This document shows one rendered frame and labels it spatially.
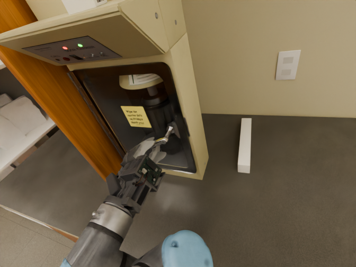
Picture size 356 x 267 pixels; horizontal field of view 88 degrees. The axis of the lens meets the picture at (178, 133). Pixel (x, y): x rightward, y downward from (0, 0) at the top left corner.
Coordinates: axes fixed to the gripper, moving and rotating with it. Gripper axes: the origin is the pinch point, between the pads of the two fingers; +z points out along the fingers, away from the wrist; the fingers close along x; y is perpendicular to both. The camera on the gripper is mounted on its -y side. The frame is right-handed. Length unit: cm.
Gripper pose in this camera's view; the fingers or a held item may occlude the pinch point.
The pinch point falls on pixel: (152, 143)
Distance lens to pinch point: 53.5
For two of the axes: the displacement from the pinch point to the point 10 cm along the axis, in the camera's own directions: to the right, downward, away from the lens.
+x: -6.1, -6.8, -4.0
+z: 3.3, -6.8, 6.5
